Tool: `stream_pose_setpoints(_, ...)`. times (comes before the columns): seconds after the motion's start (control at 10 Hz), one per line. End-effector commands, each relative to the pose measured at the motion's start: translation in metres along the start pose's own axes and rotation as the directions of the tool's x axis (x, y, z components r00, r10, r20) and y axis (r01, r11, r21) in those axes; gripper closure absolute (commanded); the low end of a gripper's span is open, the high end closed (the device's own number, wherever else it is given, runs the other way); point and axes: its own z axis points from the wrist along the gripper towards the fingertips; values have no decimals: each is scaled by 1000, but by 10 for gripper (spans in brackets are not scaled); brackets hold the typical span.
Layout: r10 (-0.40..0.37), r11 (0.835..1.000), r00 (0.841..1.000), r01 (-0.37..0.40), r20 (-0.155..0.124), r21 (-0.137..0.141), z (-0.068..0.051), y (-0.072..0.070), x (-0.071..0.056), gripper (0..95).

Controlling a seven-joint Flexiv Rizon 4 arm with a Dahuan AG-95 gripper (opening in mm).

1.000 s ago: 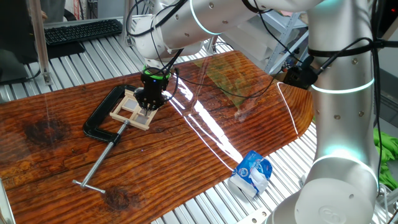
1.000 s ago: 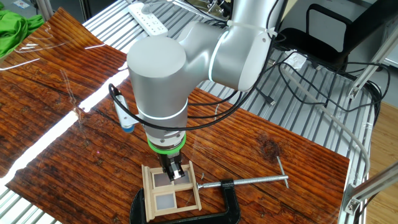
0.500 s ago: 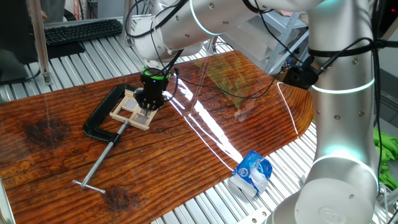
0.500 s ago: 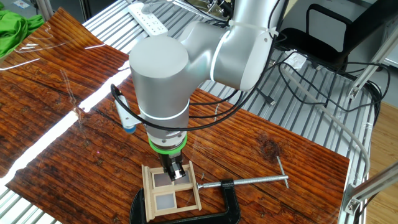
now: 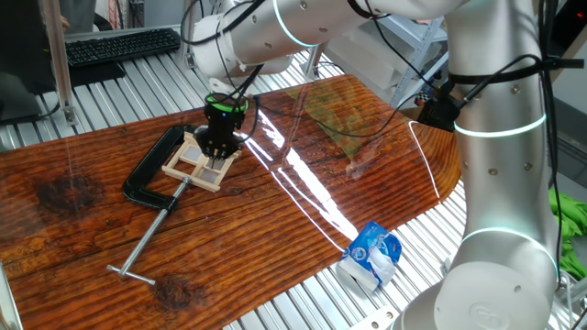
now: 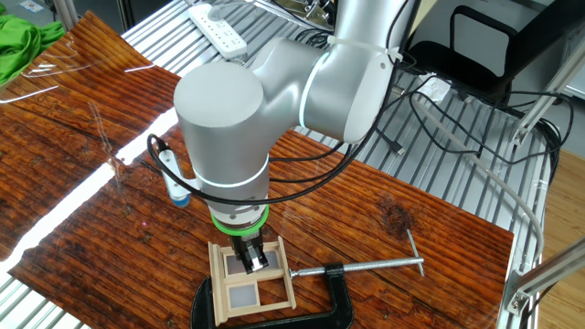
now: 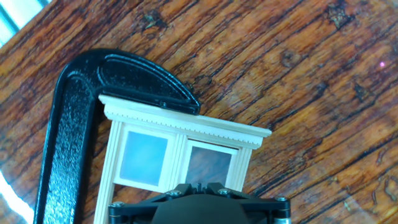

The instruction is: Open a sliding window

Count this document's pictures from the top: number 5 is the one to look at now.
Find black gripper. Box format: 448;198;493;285
195;104;248;169

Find small sliding window sash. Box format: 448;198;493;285
204;153;231;173

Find black C-clamp with steel screw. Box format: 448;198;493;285
106;124;203;286

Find wood grain table mat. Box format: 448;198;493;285
0;74;462;330

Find black computer keyboard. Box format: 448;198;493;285
65;27;182;69

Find black mouse pad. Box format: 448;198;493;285
68;61;126;88

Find blue tissue pack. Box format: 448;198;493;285
336;221;404;292

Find person in grey clothing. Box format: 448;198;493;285
59;0;93;36

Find white metal shelf rack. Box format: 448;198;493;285
320;13;451;111

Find black computer monitor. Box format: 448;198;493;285
0;0;56;125

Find black plastic crate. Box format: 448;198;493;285
415;93;460;133

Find green cloth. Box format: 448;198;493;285
548;187;587;281

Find miniature wooden window frame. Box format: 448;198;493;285
161;131;242;193

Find aluminium profile post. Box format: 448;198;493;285
182;0;199;69
40;0;78;126

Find white perforated bracket plate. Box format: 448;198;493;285
347;304;400;330

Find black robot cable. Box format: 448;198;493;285
181;0;586;143

